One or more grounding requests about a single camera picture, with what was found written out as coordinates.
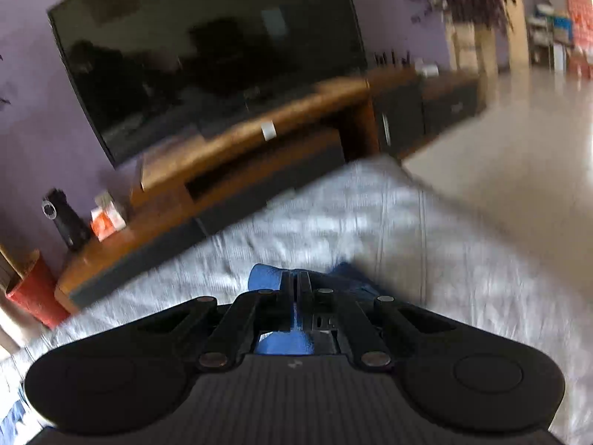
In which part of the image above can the silver quilted table cover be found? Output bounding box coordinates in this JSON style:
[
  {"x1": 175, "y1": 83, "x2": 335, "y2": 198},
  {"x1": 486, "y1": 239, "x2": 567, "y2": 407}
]
[{"x1": 1, "y1": 157, "x2": 592, "y2": 444}]

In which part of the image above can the blue raglan graphic shirt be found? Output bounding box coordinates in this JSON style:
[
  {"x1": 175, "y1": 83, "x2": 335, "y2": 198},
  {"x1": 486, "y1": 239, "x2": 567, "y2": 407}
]
[{"x1": 247, "y1": 262, "x2": 390, "y2": 356}]

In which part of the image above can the black cylindrical speaker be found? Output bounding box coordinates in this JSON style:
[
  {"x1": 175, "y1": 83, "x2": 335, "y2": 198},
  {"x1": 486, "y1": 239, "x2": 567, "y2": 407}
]
[{"x1": 41, "y1": 189, "x2": 93, "y2": 252}]

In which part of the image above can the wooden TV cabinet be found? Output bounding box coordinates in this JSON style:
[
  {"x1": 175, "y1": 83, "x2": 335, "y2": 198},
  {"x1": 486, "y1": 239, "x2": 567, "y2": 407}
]
[{"x1": 54, "y1": 68, "x2": 483, "y2": 312}]

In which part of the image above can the black flat screen television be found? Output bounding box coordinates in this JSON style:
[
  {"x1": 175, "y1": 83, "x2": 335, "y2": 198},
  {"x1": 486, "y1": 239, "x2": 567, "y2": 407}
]
[{"x1": 48, "y1": 0, "x2": 367, "y2": 166}]

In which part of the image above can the red plant pot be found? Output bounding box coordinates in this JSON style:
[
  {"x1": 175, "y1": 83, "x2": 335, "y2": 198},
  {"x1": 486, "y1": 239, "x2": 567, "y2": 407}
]
[{"x1": 5, "y1": 250, "x2": 70, "y2": 330}]

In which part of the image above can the orange white tissue box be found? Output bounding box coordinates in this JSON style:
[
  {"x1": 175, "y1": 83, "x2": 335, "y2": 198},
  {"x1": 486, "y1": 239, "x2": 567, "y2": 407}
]
[{"x1": 90, "y1": 191, "x2": 127, "y2": 242}]

